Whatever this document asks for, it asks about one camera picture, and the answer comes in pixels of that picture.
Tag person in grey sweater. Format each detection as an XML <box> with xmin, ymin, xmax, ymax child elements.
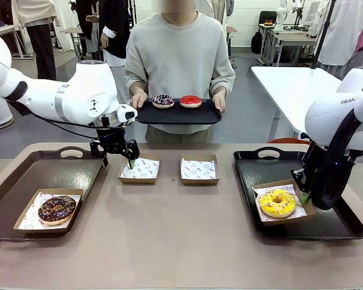
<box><xmin>123</xmin><ymin>2</ymin><xmax>236</xmax><ymax>144</ymax></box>

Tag black office chair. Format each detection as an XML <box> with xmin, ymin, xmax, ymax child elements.
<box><xmin>258</xmin><ymin>10</ymin><xmax>278</xmax><ymax>31</ymax></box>

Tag brown tray with handles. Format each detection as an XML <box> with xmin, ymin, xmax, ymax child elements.
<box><xmin>0</xmin><ymin>146</ymin><xmax>108</xmax><ymax>242</ymax></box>

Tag background desk wooden top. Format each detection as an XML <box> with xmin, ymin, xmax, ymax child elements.
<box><xmin>226</xmin><ymin>26</ymin><xmax>238</xmax><ymax>58</ymax></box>
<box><xmin>59</xmin><ymin>27</ymin><xmax>85</xmax><ymax>63</ymax></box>

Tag white printed paper liner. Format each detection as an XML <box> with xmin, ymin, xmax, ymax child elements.
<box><xmin>122</xmin><ymin>157</ymin><xmax>160</xmax><ymax>179</ymax></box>
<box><xmin>19</xmin><ymin>192</ymin><xmax>81</xmax><ymax>230</ymax></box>
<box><xmin>252</xmin><ymin>182</ymin><xmax>309</xmax><ymax>223</ymax></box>
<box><xmin>181</xmin><ymin>158</ymin><xmax>216</xmax><ymax>181</ymax></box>

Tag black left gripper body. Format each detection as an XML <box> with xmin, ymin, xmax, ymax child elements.
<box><xmin>95</xmin><ymin>126</ymin><xmax>128</xmax><ymax>154</ymax></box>

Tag person's left forearm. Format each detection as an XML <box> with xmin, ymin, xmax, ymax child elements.
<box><xmin>210</xmin><ymin>69</ymin><xmax>236</xmax><ymax>94</ymax></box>

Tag brown paper food box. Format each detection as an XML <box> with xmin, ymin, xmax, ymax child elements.
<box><xmin>13</xmin><ymin>188</ymin><xmax>85</xmax><ymax>234</ymax></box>
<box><xmin>251</xmin><ymin>178</ymin><xmax>316</xmax><ymax>227</ymax></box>
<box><xmin>117</xmin><ymin>155</ymin><xmax>161</xmax><ymax>184</ymax></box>
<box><xmin>180</xmin><ymin>153</ymin><xmax>221</xmax><ymax>185</ymax></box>

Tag large white table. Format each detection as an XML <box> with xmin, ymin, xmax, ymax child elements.
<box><xmin>250</xmin><ymin>65</ymin><xmax>352</xmax><ymax>143</ymax></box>

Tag figure in long black coat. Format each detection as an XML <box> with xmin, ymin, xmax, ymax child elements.
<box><xmin>76</xmin><ymin>0</ymin><xmax>110</xmax><ymax>63</ymax></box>

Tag red glazed donut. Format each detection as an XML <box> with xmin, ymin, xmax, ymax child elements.
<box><xmin>179</xmin><ymin>95</ymin><xmax>203</xmax><ymax>109</ymax></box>

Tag black slanted pole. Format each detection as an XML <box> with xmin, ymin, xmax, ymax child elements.
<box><xmin>310</xmin><ymin>0</ymin><xmax>336</xmax><ymax>69</ymax></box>

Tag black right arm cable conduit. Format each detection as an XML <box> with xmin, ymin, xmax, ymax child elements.
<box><xmin>310</xmin><ymin>90</ymin><xmax>363</xmax><ymax>211</ymax></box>

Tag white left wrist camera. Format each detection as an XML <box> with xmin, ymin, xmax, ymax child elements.
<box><xmin>117</xmin><ymin>104</ymin><xmax>139</xmax><ymax>123</ymax></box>

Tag figure black jacket white trousers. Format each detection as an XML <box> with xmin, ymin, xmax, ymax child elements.
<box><xmin>99</xmin><ymin>0</ymin><xmax>134</xmax><ymax>105</ymax></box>

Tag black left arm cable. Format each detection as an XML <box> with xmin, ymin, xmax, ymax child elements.
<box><xmin>5</xmin><ymin>99</ymin><xmax>99</xmax><ymax>141</ymax></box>

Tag small black serving tray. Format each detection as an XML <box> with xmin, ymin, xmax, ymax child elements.
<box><xmin>135</xmin><ymin>97</ymin><xmax>223</xmax><ymax>125</ymax></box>

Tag figure in white coat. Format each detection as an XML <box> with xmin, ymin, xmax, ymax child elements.
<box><xmin>316</xmin><ymin>0</ymin><xmax>363</xmax><ymax>76</ymax></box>

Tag chocolate glazed sprinkle donut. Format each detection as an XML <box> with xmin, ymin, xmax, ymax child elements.
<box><xmin>38</xmin><ymin>195</ymin><xmax>77</xmax><ymax>226</ymax></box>

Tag white background shelf table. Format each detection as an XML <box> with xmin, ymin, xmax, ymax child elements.
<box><xmin>0</xmin><ymin>24</ymin><xmax>24</xmax><ymax>59</ymax></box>

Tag grey background workbench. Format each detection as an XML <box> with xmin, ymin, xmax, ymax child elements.
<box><xmin>258</xmin><ymin>23</ymin><xmax>318</xmax><ymax>67</ymax></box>

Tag figure beige top black trousers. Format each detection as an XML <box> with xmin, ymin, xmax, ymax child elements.
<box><xmin>11</xmin><ymin>0</ymin><xmax>61</xmax><ymax>82</ymax></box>

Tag orange round stool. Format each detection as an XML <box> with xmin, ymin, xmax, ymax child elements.
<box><xmin>267</xmin><ymin>137</ymin><xmax>312</xmax><ymax>145</ymax></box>

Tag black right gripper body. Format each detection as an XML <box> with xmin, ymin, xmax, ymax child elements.
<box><xmin>304</xmin><ymin>143</ymin><xmax>353</xmax><ymax>194</ymax></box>

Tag purple glazed sprinkle donut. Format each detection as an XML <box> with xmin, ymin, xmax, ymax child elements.
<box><xmin>152</xmin><ymin>94</ymin><xmax>175</xmax><ymax>109</ymax></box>

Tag figure white blazer black trousers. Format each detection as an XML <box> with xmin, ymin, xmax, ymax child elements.
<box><xmin>196</xmin><ymin>0</ymin><xmax>227</xmax><ymax>27</ymax></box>

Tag black tray with handles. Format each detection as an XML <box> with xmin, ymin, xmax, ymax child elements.
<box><xmin>232</xmin><ymin>147</ymin><xmax>363</xmax><ymax>242</ymax></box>

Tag black backpack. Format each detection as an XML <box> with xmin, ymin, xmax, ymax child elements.
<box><xmin>250</xmin><ymin>30</ymin><xmax>264</xmax><ymax>55</ymax></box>

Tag person's right forearm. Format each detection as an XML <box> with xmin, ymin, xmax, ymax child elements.
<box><xmin>124</xmin><ymin>69</ymin><xmax>148</xmax><ymax>94</ymax></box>

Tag person's left hand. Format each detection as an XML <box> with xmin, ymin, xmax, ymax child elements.
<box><xmin>212</xmin><ymin>92</ymin><xmax>227</xmax><ymax>111</ymax></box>

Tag yellow glazed sprinkle donut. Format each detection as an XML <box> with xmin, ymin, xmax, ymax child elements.
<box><xmin>256</xmin><ymin>190</ymin><xmax>296</xmax><ymax>219</ymax></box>

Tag person's right hand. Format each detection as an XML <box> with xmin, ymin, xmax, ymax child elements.
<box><xmin>129</xmin><ymin>92</ymin><xmax>148</xmax><ymax>109</ymax></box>

